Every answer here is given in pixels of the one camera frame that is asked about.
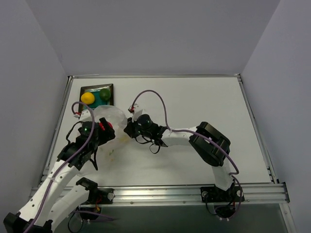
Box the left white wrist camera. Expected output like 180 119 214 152
74 110 92 121

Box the square teal brown-rimmed plate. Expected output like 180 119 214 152
80 83 114 109

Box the yellow fake lemon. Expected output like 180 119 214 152
81 92 95 105

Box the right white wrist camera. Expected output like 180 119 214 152
128 103 146 122

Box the green fake lime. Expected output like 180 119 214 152
99 88 111 101

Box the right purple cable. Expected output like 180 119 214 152
131 89 243 218

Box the aluminium front rail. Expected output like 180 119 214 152
31 183 291 208

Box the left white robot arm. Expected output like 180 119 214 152
3 117 115 233

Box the translucent plastic bag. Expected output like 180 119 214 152
93 105 130 172

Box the red fake fruit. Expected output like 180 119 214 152
99 121 114 133

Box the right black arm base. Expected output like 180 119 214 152
200 184 245 221

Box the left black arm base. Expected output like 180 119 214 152
76 177 114 221

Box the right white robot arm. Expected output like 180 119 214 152
124 114 239 200

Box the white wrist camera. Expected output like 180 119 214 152
74 110 92 121
128 103 146 122

